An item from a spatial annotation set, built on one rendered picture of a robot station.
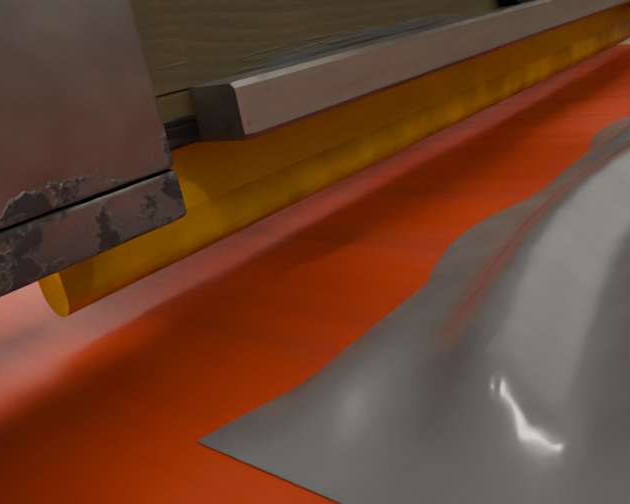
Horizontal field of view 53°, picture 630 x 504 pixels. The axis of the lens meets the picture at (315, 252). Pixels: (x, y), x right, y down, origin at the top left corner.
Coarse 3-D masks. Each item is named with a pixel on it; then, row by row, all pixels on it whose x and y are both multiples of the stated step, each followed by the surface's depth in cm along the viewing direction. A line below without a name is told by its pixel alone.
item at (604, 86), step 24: (624, 48) 36; (576, 72) 31; (600, 72) 30; (624, 72) 29; (528, 96) 28; (552, 96) 26; (576, 96) 25; (600, 96) 24; (624, 96) 24; (480, 120) 25; (504, 120) 24; (528, 120) 23; (552, 120) 22; (576, 120) 21
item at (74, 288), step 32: (608, 32) 32; (544, 64) 27; (480, 96) 23; (384, 128) 18; (416, 128) 20; (320, 160) 16; (352, 160) 17; (256, 192) 15; (288, 192) 15; (192, 224) 13; (224, 224) 14; (96, 256) 12; (128, 256) 12; (160, 256) 13; (64, 288) 11; (96, 288) 12
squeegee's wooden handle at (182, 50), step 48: (144, 0) 11; (192, 0) 12; (240, 0) 12; (288, 0) 14; (336, 0) 15; (384, 0) 16; (432, 0) 18; (480, 0) 20; (144, 48) 11; (192, 48) 12; (240, 48) 13; (288, 48) 14; (336, 48) 15
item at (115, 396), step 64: (448, 128) 24; (512, 128) 22; (576, 128) 20; (320, 192) 19; (384, 192) 18; (448, 192) 16; (512, 192) 15; (192, 256) 15; (256, 256) 14; (320, 256) 14; (384, 256) 13; (0, 320) 14; (64, 320) 13; (128, 320) 12; (192, 320) 12; (256, 320) 11; (320, 320) 11; (0, 384) 11; (64, 384) 10; (128, 384) 10; (192, 384) 10; (256, 384) 9; (0, 448) 9; (64, 448) 9; (128, 448) 8; (192, 448) 8
